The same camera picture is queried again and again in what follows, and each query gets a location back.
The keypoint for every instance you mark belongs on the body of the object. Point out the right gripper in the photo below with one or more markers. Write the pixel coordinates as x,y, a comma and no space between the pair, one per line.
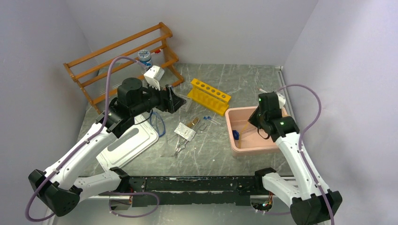
252,119

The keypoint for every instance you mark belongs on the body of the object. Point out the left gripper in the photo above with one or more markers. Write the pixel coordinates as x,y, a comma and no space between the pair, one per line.
169,101

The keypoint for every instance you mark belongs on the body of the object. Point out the clear plastic tube rack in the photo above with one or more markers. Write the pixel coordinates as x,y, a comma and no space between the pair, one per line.
187,105

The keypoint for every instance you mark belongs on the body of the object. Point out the pink plastic bin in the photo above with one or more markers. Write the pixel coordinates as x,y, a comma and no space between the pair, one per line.
253,142

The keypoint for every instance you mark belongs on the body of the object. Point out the blue base graduated cylinder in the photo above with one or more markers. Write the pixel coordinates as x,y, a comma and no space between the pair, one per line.
236,135

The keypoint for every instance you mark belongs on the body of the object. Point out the yellow test tube rack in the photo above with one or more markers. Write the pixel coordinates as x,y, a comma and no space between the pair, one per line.
209,97

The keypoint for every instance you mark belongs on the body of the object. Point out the tan rubber tubing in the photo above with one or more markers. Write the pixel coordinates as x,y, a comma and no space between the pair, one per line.
242,133

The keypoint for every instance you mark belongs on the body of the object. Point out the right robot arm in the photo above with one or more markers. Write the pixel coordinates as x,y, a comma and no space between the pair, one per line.
310,201

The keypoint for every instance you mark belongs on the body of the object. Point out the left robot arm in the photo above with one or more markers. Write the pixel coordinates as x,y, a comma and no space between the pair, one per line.
60,187

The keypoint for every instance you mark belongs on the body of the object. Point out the blue safety goggles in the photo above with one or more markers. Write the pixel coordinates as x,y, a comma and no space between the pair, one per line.
157,122

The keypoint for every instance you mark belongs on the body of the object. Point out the white plastic packet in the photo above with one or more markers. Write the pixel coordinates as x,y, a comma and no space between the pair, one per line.
185,132

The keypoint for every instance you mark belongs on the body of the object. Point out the white metal tray lid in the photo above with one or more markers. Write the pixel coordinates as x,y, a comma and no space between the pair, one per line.
136,140

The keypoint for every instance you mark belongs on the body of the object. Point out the blue white jar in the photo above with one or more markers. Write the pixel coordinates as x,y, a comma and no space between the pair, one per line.
145,57

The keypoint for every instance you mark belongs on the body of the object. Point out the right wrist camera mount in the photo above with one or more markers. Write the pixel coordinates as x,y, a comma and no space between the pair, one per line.
281,100

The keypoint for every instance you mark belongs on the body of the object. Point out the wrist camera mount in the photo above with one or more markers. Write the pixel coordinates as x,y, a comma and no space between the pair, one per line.
281,100
153,76

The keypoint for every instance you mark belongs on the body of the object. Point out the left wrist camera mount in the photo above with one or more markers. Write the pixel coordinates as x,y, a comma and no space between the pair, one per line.
153,76

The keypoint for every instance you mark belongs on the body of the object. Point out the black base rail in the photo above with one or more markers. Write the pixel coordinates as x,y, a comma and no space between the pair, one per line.
160,190

